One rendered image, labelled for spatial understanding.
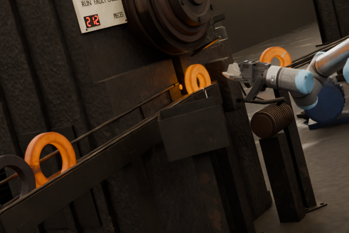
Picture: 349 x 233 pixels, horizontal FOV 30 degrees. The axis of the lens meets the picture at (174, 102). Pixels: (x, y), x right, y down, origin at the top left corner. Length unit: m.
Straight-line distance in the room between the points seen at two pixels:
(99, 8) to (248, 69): 0.63
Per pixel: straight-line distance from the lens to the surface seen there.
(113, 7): 2.60
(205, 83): 2.81
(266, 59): 3.03
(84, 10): 2.47
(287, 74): 2.55
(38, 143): 2.04
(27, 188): 2.00
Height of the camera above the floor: 1.00
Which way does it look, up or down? 7 degrees down
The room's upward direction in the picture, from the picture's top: 15 degrees counter-clockwise
